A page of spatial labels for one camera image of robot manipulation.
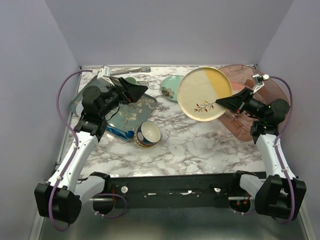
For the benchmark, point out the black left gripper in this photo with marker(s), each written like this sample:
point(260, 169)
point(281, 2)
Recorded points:
point(130, 91)

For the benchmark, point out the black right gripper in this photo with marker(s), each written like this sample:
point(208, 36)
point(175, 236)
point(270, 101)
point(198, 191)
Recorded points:
point(238, 102)

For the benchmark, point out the pink and cream plate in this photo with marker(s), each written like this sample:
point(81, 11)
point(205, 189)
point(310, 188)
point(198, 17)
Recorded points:
point(236, 87)

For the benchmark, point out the yellow and cream plate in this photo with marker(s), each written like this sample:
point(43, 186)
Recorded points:
point(198, 91)

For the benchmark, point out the green and cream plate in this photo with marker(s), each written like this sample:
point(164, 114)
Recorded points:
point(169, 87)

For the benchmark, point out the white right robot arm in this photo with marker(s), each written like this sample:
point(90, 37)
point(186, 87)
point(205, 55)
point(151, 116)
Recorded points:
point(281, 194)

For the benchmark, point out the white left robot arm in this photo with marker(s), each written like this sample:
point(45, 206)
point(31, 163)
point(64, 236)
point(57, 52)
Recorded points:
point(62, 197)

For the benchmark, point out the transparent pink plastic bin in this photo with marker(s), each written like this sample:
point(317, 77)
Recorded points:
point(240, 125)

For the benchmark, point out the green plastic cup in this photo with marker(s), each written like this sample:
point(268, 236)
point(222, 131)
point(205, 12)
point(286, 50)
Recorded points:
point(131, 80)

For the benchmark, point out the floral teal tray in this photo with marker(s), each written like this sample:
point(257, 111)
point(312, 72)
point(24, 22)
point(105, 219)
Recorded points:
point(128, 118)

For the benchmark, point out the metal serving tongs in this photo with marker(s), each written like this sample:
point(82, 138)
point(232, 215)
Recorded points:
point(145, 69)

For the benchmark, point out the blue spoon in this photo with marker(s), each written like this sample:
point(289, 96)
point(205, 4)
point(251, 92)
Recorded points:
point(124, 135)

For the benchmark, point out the patterned ceramic bowl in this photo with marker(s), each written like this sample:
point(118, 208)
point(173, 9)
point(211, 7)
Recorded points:
point(147, 134)

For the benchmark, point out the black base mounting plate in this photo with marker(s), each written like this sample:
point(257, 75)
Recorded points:
point(174, 191)

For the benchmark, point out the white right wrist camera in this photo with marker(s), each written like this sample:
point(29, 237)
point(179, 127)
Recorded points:
point(259, 81)

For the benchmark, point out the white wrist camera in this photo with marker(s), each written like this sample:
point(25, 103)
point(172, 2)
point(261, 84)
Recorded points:
point(259, 81)
point(103, 74)

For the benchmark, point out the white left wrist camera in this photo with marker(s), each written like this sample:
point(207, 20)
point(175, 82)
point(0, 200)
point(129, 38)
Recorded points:
point(103, 74)

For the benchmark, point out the aluminium frame rail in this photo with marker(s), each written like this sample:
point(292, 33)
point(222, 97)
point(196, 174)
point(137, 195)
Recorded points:
point(269, 190)

